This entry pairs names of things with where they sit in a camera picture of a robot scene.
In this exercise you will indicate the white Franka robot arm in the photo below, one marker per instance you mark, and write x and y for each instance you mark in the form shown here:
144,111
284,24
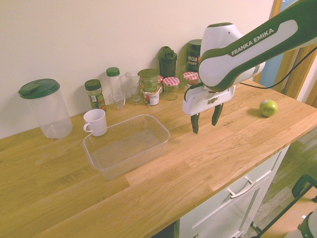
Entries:
247,49

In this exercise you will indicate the dark Vega Sport tub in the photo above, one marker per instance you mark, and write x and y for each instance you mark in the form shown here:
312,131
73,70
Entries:
193,58

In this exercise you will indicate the white ceramic mug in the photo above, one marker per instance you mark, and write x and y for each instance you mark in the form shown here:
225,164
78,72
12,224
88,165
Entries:
97,122

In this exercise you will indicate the clear drinking glass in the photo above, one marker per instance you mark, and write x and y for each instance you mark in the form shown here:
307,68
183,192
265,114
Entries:
181,78

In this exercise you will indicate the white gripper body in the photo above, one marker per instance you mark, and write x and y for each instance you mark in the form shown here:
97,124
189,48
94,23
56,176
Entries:
208,101

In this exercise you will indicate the clear canister with green lid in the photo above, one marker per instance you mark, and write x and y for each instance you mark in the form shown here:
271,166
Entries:
49,111

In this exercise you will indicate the small jar red checkered lid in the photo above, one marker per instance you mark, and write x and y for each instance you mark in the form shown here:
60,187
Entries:
160,83

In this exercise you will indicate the spice jar with green lid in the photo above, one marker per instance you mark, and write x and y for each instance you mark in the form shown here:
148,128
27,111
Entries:
95,95

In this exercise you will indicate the empty jar red checkered lid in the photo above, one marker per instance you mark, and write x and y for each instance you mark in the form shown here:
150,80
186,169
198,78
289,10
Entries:
171,88

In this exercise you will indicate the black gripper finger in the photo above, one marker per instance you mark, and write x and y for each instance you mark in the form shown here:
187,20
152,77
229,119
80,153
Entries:
195,124
216,115

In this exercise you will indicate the clear rectangular plastic container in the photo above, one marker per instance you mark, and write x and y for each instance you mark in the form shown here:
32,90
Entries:
123,148

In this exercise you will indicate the clear bottle with green lid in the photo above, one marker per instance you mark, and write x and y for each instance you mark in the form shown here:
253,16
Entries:
115,86

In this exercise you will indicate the clear glass mug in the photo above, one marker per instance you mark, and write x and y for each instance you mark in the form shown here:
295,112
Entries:
133,86

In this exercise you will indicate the white plastic device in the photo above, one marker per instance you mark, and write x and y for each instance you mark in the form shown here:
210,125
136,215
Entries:
309,226

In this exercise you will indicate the jam jar red checkered lid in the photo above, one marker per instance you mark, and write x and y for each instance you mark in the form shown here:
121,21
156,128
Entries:
191,77

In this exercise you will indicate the wooden door frame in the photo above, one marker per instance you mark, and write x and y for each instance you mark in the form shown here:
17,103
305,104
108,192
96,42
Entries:
302,81

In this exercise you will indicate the dark green shaker bottle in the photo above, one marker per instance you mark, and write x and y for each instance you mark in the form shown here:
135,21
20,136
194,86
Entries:
168,63

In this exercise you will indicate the green apple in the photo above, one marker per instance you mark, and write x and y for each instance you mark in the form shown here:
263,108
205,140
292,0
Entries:
268,108

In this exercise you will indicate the jar with red white label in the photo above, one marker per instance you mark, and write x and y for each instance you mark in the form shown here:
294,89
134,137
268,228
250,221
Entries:
151,98

